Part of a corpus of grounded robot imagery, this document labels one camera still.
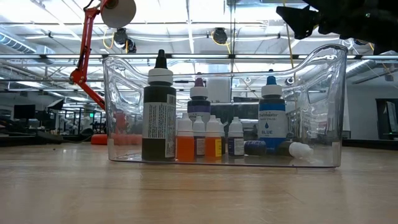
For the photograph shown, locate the small blue food coloring bottle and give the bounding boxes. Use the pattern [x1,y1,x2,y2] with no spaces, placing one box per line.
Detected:
[228,116,245,157]

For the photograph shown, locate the background robot workstation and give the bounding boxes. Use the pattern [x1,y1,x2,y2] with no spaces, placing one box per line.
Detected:
[58,107,111,135]

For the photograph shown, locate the small orange food coloring bottle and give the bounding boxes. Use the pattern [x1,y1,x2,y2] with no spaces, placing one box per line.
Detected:
[175,112,195,163]

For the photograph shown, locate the dark monitor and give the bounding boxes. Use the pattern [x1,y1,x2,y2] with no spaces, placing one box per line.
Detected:
[13,104,37,121]

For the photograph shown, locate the clear plastic bin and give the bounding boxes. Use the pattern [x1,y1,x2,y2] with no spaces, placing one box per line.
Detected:
[101,43,349,169]

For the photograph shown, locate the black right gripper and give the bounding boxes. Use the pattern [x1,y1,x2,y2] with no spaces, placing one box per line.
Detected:
[275,0,379,40]

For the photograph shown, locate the large purple food coloring bottle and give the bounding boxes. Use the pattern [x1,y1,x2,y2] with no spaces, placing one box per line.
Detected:
[187,77,211,124]

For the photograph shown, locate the dark display panel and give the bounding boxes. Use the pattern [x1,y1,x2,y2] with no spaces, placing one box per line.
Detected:
[375,98,398,141]

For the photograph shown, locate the small black food coloring bottle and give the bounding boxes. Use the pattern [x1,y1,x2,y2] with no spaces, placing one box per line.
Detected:
[275,141,314,159]

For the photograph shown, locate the black ceiling cable reel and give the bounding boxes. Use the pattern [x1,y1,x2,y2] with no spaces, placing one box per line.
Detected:
[212,27,230,46]
[112,27,137,54]

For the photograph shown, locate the yellow cable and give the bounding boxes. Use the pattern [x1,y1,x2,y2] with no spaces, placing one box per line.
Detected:
[281,0,297,71]

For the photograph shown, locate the large blue food coloring bottle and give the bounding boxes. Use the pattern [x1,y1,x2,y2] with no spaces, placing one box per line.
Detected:
[257,68,289,150]

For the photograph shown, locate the small dark food coloring bottle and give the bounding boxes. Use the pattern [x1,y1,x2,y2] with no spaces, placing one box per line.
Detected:
[244,139,267,157]

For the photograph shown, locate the large black food coloring bottle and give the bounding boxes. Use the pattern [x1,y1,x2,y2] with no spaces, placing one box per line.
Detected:
[141,49,177,162]

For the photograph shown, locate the small yellow-label food coloring bottle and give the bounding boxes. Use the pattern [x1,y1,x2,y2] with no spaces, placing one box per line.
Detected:
[205,114,223,161]

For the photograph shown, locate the red desk lamp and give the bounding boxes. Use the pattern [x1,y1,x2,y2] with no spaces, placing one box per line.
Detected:
[69,0,143,146]

